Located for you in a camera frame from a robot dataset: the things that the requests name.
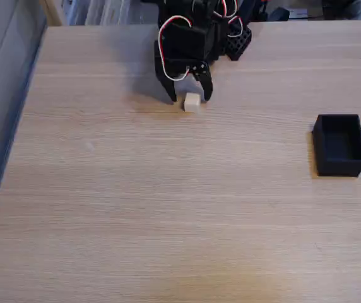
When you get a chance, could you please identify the white cube block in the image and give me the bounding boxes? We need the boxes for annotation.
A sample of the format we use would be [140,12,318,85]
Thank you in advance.
[183,92,201,113]

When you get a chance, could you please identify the black open box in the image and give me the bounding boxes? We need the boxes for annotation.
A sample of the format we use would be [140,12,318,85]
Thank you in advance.
[311,114,361,178]

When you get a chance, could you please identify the white slatted panels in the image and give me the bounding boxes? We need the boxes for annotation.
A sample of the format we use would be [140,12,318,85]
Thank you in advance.
[66,0,141,27]

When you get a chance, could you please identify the dark blue background object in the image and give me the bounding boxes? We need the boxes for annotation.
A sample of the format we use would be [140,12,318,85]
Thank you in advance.
[268,7,290,22]

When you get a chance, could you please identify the red and white servo cable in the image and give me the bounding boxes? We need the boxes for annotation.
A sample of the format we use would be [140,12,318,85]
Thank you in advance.
[157,0,244,82]

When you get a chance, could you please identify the light wooden post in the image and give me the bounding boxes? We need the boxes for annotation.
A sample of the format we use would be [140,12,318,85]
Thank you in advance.
[39,0,63,27]

